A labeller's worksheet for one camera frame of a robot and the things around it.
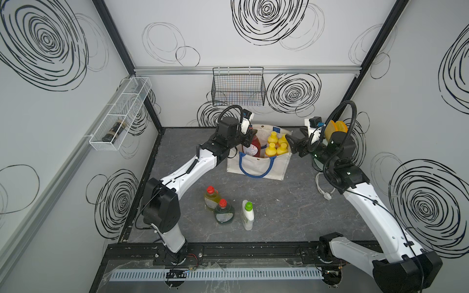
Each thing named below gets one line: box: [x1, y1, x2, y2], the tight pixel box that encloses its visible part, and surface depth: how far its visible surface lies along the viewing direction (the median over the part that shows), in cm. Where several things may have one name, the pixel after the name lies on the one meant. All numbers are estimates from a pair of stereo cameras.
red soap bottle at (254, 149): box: [242, 134, 261, 158], surface depth 86 cm
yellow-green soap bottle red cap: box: [203, 185, 222, 209], surface depth 76 cm
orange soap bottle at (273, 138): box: [267, 131, 278, 144], surface depth 89 cm
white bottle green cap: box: [241, 199, 255, 231], surface depth 71 cm
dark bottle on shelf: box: [101, 120, 126, 145], surface depth 68 cm
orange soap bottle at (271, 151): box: [265, 142, 277, 157], surface depth 85 cm
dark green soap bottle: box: [213, 198, 236, 225], surface depth 77 cm
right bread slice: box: [335, 120, 349, 134], surface depth 92 cm
